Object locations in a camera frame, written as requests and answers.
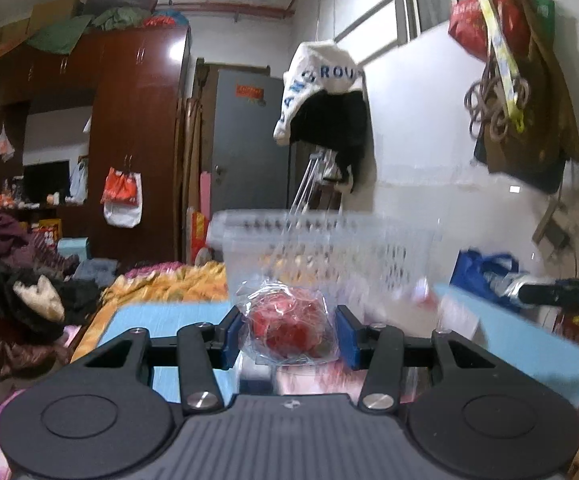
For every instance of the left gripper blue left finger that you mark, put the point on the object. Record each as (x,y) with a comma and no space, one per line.
(227,339)

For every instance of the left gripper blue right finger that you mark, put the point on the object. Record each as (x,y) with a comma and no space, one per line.
(353,340)

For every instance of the red item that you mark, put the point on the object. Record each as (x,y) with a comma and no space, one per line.
(284,324)

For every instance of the yellow patterned blanket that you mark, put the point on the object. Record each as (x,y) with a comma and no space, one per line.
(178,284)

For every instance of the translucent plastic laundry basket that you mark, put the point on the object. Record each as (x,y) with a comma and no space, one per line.
(377,267)

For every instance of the blue shopping bag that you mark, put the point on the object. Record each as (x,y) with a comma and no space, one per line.
(476,273)

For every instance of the brown hanging bag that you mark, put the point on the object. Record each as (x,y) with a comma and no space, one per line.
(537,151)

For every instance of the grey metal door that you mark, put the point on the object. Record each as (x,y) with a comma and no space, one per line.
(249,170)

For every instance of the light blue box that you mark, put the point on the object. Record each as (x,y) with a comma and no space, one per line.
(74,246)

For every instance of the orange white plastic bag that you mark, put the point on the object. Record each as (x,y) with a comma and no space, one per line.
(122,199)

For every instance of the black hanging garment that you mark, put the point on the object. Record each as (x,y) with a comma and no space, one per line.
(338,122)

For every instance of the dark red wooden wardrobe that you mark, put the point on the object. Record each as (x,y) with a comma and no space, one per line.
(135,80)

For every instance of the purple clothes pile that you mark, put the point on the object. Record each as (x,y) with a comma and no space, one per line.
(22,250)

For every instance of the white hanging garment blue letters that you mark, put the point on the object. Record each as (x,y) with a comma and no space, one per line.
(316,66)

